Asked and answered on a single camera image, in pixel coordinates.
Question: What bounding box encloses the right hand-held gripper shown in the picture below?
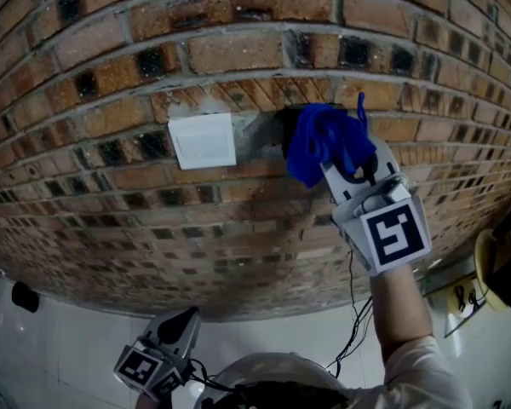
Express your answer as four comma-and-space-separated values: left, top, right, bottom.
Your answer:
319, 136, 433, 278

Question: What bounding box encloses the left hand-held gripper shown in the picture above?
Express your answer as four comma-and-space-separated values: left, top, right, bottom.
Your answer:
112, 306, 203, 402

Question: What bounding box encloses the blue cloth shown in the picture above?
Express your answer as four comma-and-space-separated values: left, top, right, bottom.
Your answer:
285, 92, 378, 189

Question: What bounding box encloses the black wall panel display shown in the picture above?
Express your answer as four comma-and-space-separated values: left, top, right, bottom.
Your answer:
279, 103, 350, 161

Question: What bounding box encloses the person's left forearm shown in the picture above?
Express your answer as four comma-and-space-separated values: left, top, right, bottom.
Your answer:
134, 392, 165, 409

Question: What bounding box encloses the person's right forearm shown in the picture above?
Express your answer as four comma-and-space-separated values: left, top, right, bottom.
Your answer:
368, 265, 436, 385

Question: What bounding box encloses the black round bin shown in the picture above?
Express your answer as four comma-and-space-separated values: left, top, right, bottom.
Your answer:
10, 280, 41, 314

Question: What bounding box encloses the yellow round stool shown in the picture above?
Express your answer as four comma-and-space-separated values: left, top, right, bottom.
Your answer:
474, 228, 511, 313

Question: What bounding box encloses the person's light shirt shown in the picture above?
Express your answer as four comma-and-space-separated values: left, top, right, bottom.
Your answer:
203, 334, 474, 409

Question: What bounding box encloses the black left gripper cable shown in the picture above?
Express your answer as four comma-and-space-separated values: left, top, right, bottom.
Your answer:
186, 357, 244, 395

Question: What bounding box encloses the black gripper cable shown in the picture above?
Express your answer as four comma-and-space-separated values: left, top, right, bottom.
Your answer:
323, 245, 375, 378
186, 357, 244, 395

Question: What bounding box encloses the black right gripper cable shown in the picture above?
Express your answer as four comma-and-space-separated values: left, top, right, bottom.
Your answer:
323, 245, 375, 378

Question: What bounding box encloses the white wall switch plate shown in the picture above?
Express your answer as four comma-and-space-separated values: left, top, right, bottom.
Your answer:
166, 112, 238, 171

